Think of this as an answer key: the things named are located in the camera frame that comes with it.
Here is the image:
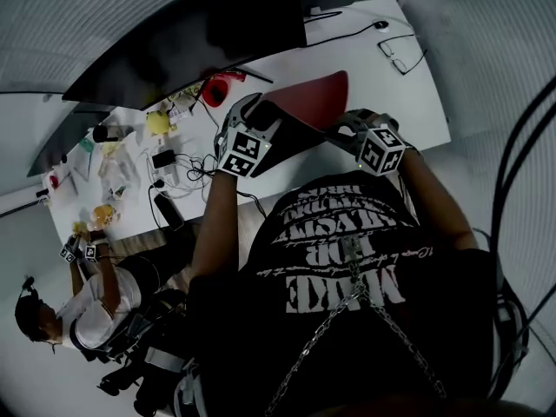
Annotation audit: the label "large black monitor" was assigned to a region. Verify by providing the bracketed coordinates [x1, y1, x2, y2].
[61, 0, 309, 113]

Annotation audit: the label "person's right forearm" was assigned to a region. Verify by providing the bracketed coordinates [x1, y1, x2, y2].
[396, 147, 477, 252]

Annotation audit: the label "black printed t-shirt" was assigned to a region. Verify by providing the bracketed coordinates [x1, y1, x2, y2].
[186, 174, 499, 417]

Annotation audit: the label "black mouse pad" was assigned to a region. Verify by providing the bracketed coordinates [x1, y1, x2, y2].
[248, 69, 351, 179]

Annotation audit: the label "white strap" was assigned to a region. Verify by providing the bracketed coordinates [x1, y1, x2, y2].
[173, 360, 208, 417]

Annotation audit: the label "small black monitor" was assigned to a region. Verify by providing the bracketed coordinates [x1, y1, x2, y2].
[26, 109, 115, 178]

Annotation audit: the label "black eyeglasses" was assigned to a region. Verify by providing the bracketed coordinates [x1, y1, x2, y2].
[376, 33, 429, 76]

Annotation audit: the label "thin black cable tangle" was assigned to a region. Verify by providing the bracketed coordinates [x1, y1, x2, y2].
[173, 96, 219, 191]

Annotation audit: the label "person's left forearm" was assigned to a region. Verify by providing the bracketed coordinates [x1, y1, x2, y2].
[189, 172, 241, 282]

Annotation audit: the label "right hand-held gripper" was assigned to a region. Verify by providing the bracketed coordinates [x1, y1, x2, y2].
[325, 109, 407, 177]

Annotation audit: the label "yellow plush toy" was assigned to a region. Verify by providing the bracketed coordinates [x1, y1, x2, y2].
[144, 109, 173, 136]

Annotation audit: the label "black office chair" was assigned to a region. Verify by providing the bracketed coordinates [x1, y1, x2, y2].
[96, 288, 197, 408]

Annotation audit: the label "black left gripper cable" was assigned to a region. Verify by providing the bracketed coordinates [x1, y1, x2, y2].
[235, 190, 268, 220]

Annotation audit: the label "black tumbler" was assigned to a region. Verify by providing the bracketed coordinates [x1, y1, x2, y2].
[91, 124, 121, 144]

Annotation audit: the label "orange toy figures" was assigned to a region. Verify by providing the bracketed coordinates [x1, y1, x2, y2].
[88, 203, 122, 228]

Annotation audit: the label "black smartphone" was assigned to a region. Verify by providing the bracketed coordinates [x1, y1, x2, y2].
[153, 193, 186, 232]

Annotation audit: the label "white printed card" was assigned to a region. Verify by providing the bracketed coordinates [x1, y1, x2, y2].
[166, 102, 195, 123]

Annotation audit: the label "white cable bundle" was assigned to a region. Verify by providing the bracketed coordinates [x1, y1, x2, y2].
[144, 142, 206, 200]

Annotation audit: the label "red cup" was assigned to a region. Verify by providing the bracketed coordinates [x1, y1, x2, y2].
[201, 77, 230, 108]

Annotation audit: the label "silver chain necklace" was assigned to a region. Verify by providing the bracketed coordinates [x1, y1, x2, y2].
[264, 236, 449, 417]

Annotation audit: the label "clear plastic bag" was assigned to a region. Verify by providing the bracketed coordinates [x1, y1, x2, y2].
[96, 141, 141, 204]

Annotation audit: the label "round puck with cable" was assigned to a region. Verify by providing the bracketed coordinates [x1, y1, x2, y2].
[303, 19, 390, 48]

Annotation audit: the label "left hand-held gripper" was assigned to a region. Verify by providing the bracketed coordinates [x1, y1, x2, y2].
[215, 92, 284, 178]

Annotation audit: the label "thick black headset cables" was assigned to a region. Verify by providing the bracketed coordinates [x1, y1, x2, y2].
[486, 76, 556, 402]

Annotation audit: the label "black power adapter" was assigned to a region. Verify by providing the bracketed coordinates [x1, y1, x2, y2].
[151, 149, 177, 169]

